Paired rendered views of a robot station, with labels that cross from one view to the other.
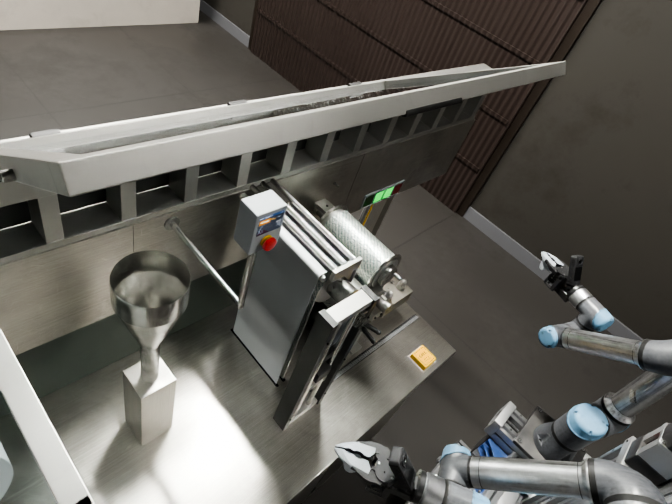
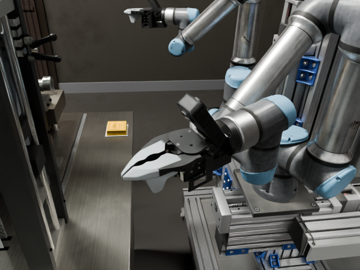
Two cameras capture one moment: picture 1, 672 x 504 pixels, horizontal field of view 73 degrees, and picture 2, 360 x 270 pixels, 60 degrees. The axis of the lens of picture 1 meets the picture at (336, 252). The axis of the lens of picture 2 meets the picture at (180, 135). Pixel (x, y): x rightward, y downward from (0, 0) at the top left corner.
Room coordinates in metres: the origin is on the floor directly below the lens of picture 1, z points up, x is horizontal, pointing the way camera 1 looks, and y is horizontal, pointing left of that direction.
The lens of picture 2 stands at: (0.16, -0.01, 1.53)
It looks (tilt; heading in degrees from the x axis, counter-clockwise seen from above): 32 degrees down; 321
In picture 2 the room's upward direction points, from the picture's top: 2 degrees clockwise
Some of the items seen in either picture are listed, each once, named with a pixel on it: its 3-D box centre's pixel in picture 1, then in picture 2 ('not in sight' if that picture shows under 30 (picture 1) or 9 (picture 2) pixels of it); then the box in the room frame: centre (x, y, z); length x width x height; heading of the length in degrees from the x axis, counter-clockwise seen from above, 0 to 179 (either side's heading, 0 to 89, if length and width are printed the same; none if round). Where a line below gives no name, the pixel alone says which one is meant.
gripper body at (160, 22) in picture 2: (564, 283); (154, 17); (1.45, -0.86, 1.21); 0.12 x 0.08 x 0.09; 36
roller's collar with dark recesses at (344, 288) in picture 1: (342, 291); not in sight; (0.84, -0.06, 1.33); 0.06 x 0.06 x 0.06; 59
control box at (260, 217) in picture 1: (262, 225); not in sight; (0.61, 0.14, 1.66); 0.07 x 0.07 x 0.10; 59
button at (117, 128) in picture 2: (423, 357); (117, 128); (1.09, -0.45, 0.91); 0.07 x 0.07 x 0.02; 59
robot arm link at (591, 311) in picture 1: (594, 314); (186, 17); (1.32, -0.95, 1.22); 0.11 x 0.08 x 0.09; 36
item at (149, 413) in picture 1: (149, 371); not in sight; (0.51, 0.30, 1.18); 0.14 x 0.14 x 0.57
